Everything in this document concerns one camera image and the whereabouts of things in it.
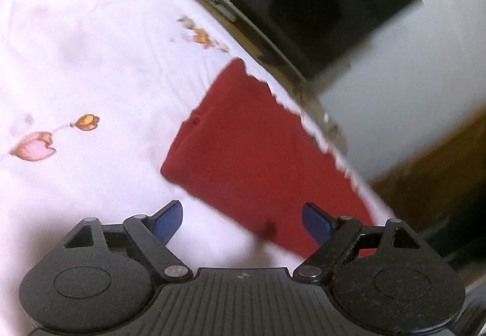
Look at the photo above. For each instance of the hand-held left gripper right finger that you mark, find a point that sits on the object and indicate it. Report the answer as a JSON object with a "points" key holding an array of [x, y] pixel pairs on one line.
{"points": [[317, 224]]}

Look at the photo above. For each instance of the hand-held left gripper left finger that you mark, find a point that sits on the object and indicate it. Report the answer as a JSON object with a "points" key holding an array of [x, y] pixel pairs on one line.
{"points": [[169, 220]]}

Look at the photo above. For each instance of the red knit sweater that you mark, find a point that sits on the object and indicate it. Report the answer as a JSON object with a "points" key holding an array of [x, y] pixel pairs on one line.
{"points": [[258, 154]]}

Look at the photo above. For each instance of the brown wooden door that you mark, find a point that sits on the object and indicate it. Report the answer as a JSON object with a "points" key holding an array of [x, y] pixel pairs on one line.
{"points": [[436, 176]]}

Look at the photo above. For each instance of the floral white bed sheet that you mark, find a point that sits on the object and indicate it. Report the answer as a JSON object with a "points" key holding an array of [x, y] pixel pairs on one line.
{"points": [[95, 66]]}

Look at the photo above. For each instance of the wooden television stand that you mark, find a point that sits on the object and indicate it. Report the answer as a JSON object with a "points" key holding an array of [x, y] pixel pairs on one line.
{"points": [[248, 34]]}

